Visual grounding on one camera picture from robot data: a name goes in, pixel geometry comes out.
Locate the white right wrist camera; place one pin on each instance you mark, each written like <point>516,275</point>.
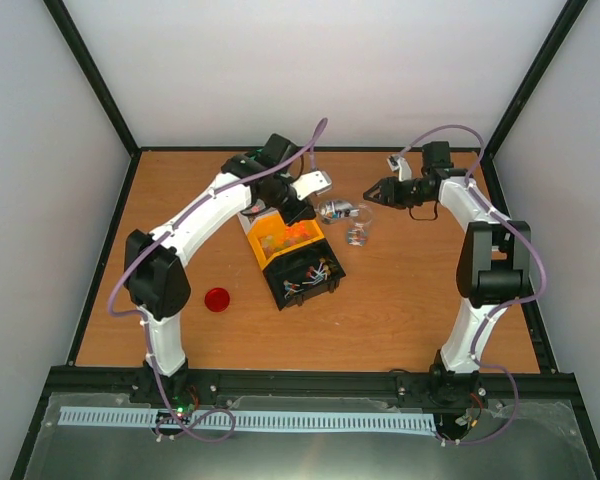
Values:
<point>399,165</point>

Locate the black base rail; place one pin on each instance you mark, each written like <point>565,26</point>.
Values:
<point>310,385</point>

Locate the yellow candy bin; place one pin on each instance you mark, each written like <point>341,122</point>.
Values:
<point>270,238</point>

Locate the clear plastic jar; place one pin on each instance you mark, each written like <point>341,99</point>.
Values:
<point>359,225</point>

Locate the red jar lid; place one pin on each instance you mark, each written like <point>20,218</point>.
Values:
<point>217,299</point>

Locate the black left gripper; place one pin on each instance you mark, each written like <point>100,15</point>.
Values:
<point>306,211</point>

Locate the silver metal scoop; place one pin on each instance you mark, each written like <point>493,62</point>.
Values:
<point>331,211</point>

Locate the white candy bin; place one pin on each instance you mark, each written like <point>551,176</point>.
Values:
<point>252,214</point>

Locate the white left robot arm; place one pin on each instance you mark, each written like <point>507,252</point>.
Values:
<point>155,262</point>

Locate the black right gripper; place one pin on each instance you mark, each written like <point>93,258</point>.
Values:
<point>390,193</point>

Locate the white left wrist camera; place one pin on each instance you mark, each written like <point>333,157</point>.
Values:
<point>313,183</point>

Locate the light blue cable duct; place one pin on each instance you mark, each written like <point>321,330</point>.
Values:
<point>253,421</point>

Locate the black candy bin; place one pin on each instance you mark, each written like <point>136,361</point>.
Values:
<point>303,273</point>

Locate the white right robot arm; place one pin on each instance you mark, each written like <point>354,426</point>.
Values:
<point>493,266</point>

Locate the black enclosure frame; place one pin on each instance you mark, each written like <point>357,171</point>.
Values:
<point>95,80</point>

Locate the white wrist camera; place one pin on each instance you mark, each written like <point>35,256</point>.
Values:
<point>399,165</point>
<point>313,183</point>

